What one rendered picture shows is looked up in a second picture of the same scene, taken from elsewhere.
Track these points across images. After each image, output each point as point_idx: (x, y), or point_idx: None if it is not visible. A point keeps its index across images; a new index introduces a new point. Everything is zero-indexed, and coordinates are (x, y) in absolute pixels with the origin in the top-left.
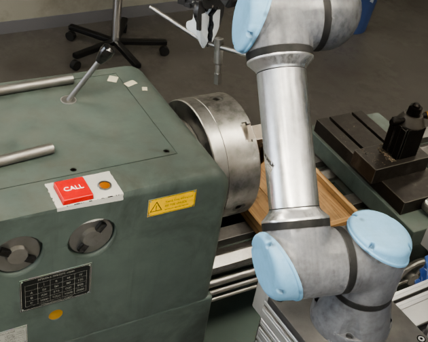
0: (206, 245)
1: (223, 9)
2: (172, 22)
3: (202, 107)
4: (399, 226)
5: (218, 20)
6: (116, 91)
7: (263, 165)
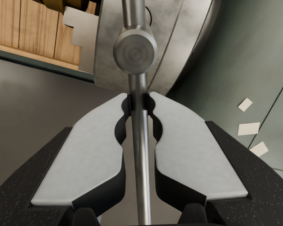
0: None
1: (4, 195)
2: (151, 224)
3: (189, 7)
4: None
5: (74, 142)
6: None
7: (31, 40)
